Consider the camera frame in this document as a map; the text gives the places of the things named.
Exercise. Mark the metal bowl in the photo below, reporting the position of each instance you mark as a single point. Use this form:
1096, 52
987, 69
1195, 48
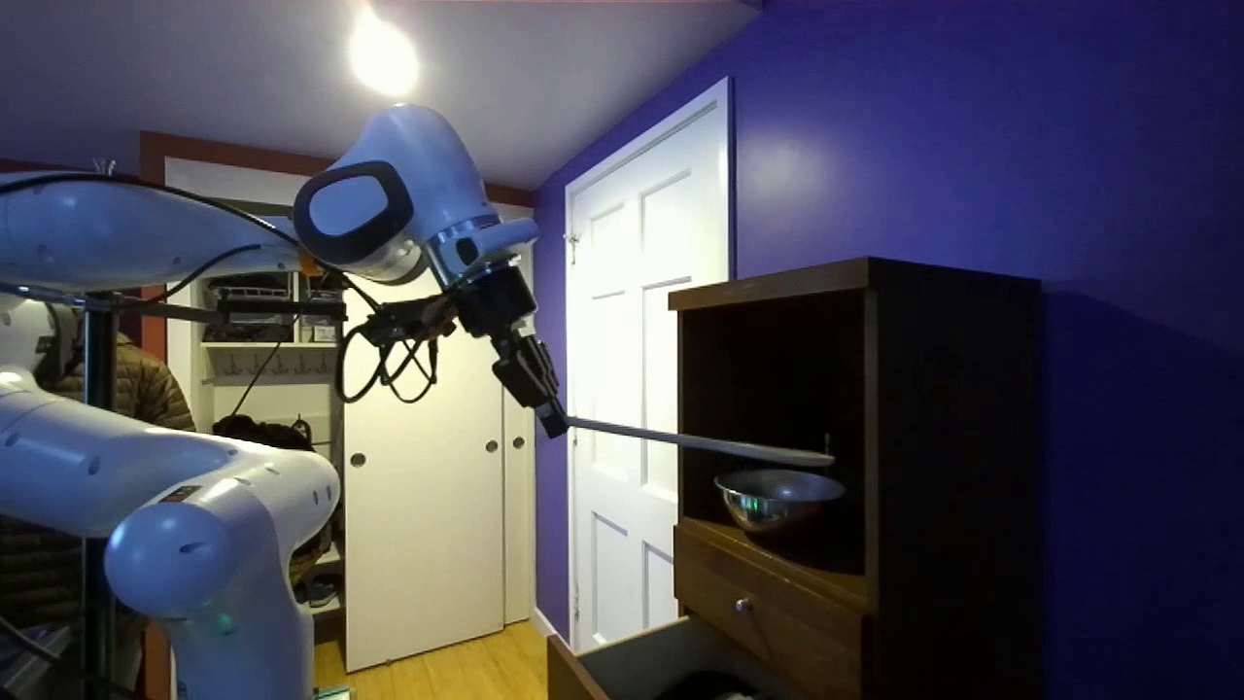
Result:
774, 499

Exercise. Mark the ceiling light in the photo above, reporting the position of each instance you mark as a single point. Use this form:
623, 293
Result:
381, 57

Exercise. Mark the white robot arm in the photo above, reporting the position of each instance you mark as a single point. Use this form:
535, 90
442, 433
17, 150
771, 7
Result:
197, 526

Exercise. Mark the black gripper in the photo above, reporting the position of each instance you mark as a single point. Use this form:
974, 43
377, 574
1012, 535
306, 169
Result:
494, 310

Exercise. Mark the wooden cabinet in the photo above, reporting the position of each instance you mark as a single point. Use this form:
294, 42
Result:
924, 386

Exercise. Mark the white panel door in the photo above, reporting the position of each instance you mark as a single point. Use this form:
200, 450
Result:
643, 224

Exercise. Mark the open cabinet drawer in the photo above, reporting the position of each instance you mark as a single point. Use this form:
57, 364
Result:
673, 664

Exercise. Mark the white closet doors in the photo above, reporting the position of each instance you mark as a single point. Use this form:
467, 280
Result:
438, 507

